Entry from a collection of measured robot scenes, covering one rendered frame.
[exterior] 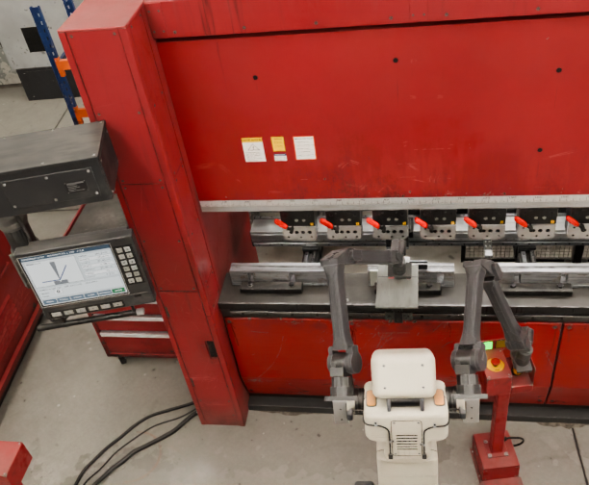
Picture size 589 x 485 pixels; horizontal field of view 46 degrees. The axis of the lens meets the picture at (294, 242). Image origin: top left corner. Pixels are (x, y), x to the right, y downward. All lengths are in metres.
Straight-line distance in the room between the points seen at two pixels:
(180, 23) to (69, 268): 1.00
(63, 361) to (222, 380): 1.34
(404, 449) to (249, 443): 1.52
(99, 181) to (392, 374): 1.21
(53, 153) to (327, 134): 1.02
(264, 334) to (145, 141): 1.22
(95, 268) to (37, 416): 1.79
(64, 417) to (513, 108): 2.98
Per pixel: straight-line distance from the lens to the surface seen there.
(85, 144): 2.56
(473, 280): 2.57
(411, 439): 2.43
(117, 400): 4.25
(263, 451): 3.80
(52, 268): 2.79
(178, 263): 3.03
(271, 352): 3.52
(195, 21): 2.58
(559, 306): 3.22
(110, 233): 2.68
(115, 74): 2.55
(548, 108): 2.70
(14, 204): 2.64
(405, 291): 3.05
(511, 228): 3.40
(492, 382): 3.05
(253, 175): 2.90
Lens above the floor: 3.17
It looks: 40 degrees down
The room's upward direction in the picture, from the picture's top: 10 degrees counter-clockwise
